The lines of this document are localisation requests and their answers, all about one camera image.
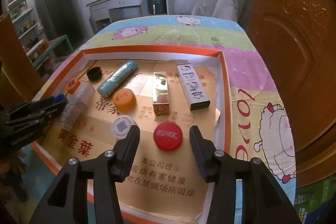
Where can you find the black bottle cap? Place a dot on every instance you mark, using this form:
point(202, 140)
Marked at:
point(94, 74)

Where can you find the colourful cartoon quilt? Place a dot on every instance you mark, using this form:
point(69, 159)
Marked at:
point(259, 123)

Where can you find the orange-rimmed cardboard tray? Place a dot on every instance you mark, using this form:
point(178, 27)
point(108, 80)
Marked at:
point(163, 187)

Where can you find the red cola bottle cap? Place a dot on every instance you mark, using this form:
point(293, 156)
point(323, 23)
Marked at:
point(168, 136)

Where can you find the white Hello Kitty box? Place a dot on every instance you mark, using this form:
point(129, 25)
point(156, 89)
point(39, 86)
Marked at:
point(192, 87)

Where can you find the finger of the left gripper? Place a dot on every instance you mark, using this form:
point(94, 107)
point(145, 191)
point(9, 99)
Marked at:
point(23, 117)
point(52, 101)

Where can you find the dark green refrigerator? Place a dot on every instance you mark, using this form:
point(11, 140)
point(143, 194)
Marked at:
point(58, 18)

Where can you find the clear floral rectangular box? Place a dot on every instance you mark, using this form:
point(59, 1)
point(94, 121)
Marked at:
point(77, 103)

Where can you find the white bottle cap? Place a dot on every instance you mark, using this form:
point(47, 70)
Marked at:
point(121, 126)

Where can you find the green printed carton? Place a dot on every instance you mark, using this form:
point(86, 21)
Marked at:
point(311, 200)

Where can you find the brown wooden door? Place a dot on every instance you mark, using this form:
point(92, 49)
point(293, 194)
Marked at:
point(296, 40)

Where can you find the small orange cap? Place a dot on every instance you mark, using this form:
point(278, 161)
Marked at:
point(72, 85)

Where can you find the white plastic bag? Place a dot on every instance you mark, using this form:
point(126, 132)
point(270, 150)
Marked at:
point(226, 9)

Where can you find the green air fryer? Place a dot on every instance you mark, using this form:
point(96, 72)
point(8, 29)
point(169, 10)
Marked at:
point(156, 7)

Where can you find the kitchen counter cabinet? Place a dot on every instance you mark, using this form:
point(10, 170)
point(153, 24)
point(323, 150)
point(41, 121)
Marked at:
point(106, 12)

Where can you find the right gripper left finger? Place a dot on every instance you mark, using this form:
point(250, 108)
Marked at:
point(124, 154)

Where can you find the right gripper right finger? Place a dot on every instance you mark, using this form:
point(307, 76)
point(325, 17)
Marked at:
point(203, 151)

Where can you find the teal tube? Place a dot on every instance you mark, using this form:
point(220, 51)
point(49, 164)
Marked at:
point(116, 78)

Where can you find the orange bottle cap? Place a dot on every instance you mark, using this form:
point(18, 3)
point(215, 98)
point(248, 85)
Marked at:
point(124, 100)

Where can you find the wall shelf rack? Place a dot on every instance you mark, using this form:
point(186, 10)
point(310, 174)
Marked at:
point(28, 28)

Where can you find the left hand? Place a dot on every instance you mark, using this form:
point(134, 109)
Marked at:
point(12, 170)

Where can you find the gold lighter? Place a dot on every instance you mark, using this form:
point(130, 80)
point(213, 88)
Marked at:
point(160, 95)

